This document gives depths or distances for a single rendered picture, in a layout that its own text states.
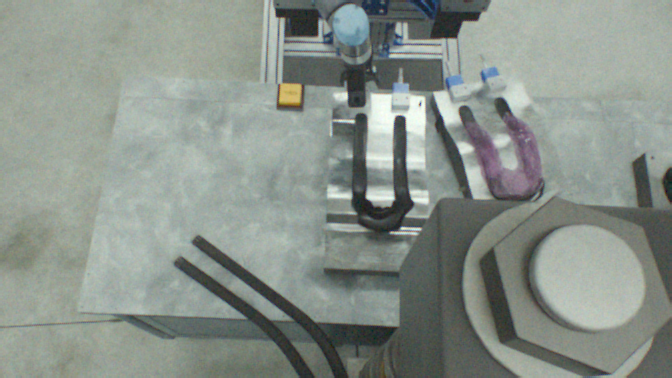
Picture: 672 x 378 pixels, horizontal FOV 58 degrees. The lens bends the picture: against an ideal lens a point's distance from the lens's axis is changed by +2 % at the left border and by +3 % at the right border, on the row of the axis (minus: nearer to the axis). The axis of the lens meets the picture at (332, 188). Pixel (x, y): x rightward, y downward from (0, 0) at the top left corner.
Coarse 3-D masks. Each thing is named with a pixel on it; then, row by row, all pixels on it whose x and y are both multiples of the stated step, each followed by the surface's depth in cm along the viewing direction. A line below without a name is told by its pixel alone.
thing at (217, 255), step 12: (192, 240) 158; (204, 240) 158; (204, 252) 157; (216, 252) 155; (228, 264) 153; (240, 276) 151; (252, 276) 150; (252, 288) 150; (264, 288) 148; (276, 300) 146; (288, 300) 147; (288, 312) 144
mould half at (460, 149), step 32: (448, 96) 172; (480, 96) 172; (512, 96) 173; (448, 128) 168; (544, 128) 165; (512, 160) 162; (544, 160) 163; (480, 192) 160; (544, 192) 161; (576, 192) 157
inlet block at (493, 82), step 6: (480, 54) 177; (486, 66) 175; (486, 72) 174; (492, 72) 174; (498, 72) 174; (486, 78) 173; (492, 78) 171; (498, 78) 171; (486, 84) 172; (492, 84) 171; (498, 84) 171; (504, 84) 171; (486, 90) 173; (492, 90) 171; (498, 90) 172
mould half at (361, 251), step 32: (384, 96) 168; (352, 128) 164; (384, 128) 165; (416, 128) 165; (352, 160) 161; (384, 160) 162; (416, 160) 162; (384, 192) 153; (416, 192) 154; (352, 224) 157; (416, 224) 155; (352, 256) 154; (384, 256) 155
